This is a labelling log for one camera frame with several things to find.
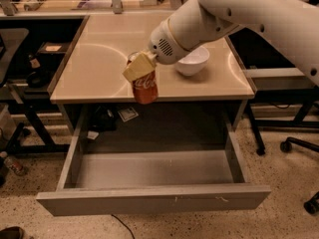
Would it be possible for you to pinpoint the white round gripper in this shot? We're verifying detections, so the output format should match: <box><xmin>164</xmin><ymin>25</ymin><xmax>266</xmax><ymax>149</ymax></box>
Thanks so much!
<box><xmin>123</xmin><ymin>0</ymin><xmax>218</xmax><ymax>82</ymax></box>

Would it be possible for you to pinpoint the red coke can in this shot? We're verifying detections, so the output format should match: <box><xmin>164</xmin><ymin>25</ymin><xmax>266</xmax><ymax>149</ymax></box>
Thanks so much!
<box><xmin>130</xmin><ymin>69</ymin><xmax>158</xmax><ymax>105</ymax></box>

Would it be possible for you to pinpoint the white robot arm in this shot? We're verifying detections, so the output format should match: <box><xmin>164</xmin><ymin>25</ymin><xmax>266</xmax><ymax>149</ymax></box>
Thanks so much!
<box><xmin>123</xmin><ymin>0</ymin><xmax>319</xmax><ymax>85</ymax></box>

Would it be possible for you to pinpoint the grey cabinet with beige top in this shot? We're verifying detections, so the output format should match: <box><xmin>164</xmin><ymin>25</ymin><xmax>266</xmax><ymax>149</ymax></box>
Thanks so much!
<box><xmin>51</xmin><ymin>11</ymin><xmax>254</xmax><ymax>129</ymax></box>

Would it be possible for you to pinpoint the grey open top drawer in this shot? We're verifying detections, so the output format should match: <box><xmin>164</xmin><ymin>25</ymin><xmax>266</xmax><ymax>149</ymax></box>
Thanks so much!
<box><xmin>37</xmin><ymin>115</ymin><xmax>271</xmax><ymax>216</ymax></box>

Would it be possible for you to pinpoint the white bowl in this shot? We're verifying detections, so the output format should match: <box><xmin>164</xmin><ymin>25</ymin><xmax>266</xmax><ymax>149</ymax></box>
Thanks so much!
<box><xmin>174</xmin><ymin>46</ymin><xmax>210</xmax><ymax>76</ymax></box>

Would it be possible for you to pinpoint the white paper label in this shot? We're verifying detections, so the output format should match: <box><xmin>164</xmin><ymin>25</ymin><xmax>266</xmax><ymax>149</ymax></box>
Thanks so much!
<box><xmin>118</xmin><ymin>107</ymin><xmax>139</xmax><ymax>122</ymax></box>

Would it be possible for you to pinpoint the black table leg right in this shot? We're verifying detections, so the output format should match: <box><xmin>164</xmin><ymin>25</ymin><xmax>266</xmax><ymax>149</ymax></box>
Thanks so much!
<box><xmin>245</xmin><ymin>104</ymin><xmax>265</xmax><ymax>155</ymax></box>

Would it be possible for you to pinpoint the plastic bottle on floor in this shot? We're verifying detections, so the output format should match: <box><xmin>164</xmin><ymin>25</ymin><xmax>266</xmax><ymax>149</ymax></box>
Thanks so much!
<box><xmin>0</xmin><ymin>151</ymin><xmax>27</xmax><ymax>176</ymax></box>

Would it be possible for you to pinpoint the dark shoe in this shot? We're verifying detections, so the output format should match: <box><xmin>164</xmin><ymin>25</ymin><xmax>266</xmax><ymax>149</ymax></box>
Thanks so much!
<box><xmin>0</xmin><ymin>227</ymin><xmax>24</xmax><ymax>239</ymax></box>

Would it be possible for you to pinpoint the black office chair base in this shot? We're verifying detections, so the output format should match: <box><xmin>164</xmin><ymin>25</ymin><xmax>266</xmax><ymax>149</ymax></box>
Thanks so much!
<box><xmin>279</xmin><ymin>136</ymin><xmax>319</xmax><ymax>215</ymax></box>

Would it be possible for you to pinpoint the black desk frame left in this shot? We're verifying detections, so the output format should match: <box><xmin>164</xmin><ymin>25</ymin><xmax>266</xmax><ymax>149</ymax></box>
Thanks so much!
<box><xmin>0</xmin><ymin>83</ymin><xmax>70</xmax><ymax>156</ymax></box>

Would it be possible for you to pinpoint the black floor cable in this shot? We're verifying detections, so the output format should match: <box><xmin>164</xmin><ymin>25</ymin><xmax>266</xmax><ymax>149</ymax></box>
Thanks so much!
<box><xmin>110</xmin><ymin>214</ymin><xmax>137</xmax><ymax>239</ymax></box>

